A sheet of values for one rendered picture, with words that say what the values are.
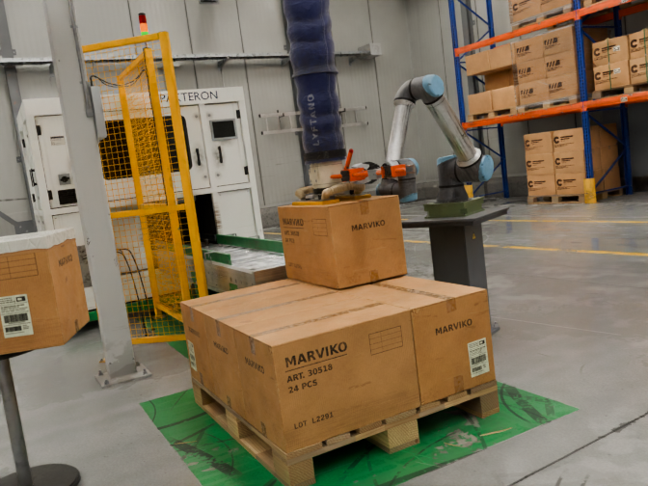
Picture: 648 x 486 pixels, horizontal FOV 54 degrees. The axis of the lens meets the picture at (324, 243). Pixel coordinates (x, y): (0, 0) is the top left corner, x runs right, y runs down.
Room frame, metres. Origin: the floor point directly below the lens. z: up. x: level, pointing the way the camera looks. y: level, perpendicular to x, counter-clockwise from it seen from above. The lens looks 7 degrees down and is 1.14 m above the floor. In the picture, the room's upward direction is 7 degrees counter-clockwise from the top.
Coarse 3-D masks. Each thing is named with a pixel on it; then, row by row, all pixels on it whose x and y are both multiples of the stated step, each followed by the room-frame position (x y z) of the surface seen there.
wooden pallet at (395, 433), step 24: (216, 408) 3.03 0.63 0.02; (432, 408) 2.45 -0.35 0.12; (480, 408) 2.57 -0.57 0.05; (240, 432) 2.62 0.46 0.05; (360, 432) 2.29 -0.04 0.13; (384, 432) 2.37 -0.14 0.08; (408, 432) 2.39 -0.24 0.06; (264, 456) 2.42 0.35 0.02; (288, 456) 2.16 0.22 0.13; (312, 456) 2.20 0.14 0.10; (288, 480) 2.16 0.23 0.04; (312, 480) 2.19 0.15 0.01
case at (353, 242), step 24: (288, 216) 3.37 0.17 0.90; (312, 216) 3.11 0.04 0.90; (336, 216) 2.97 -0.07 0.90; (360, 216) 3.03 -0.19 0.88; (384, 216) 3.09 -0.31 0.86; (288, 240) 3.41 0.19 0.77; (312, 240) 3.14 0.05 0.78; (336, 240) 2.97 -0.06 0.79; (360, 240) 3.02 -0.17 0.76; (384, 240) 3.09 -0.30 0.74; (288, 264) 3.45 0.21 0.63; (312, 264) 3.18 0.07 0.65; (336, 264) 2.96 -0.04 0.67; (360, 264) 3.02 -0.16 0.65; (384, 264) 3.08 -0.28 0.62; (336, 288) 2.98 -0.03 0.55
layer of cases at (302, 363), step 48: (240, 288) 3.36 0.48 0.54; (288, 288) 3.19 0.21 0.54; (384, 288) 2.88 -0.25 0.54; (432, 288) 2.75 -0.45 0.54; (480, 288) 2.63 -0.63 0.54; (192, 336) 3.09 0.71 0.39; (240, 336) 2.43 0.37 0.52; (288, 336) 2.26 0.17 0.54; (336, 336) 2.27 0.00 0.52; (384, 336) 2.37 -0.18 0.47; (432, 336) 2.47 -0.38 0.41; (480, 336) 2.58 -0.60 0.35; (240, 384) 2.51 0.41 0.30; (288, 384) 2.18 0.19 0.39; (336, 384) 2.26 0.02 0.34; (384, 384) 2.35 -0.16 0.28; (432, 384) 2.46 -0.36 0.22; (480, 384) 2.57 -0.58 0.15; (288, 432) 2.16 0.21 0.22; (336, 432) 2.25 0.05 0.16
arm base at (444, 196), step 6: (444, 186) 3.75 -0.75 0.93; (450, 186) 3.73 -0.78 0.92; (456, 186) 3.73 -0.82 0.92; (462, 186) 3.75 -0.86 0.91; (438, 192) 3.81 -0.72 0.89; (444, 192) 3.75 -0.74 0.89; (450, 192) 3.73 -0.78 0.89; (456, 192) 3.72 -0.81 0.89; (462, 192) 3.74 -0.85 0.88; (438, 198) 3.81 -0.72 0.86; (444, 198) 3.74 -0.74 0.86; (450, 198) 3.72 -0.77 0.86; (456, 198) 3.71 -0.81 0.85; (462, 198) 3.72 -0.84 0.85; (468, 198) 3.76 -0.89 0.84
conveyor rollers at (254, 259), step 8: (208, 248) 5.56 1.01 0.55; (216, 248) 5.49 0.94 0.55; (224, 248) 5.43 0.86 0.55; (232, 248) 5.37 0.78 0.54; (240, 248) 5.30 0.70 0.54; (248, 248) 5.16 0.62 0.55; (232, 256) 4.79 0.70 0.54; (240, 256) 4.73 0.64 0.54; (248, 256) 4.66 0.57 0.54; (256, 256) 4.60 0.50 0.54; (264, 256) 4.53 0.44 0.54; (272, 256) 4.46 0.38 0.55; (280, 256) 4.40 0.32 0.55; (232, 264) 4.33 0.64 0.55; (240, 264) 4.26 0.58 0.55; (248, 264) 4.27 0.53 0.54; (256, 264) 4.21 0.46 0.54; (264, 264) 4.14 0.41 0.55; (272, 264) 4.08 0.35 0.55; (280, 264) 4.09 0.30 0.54
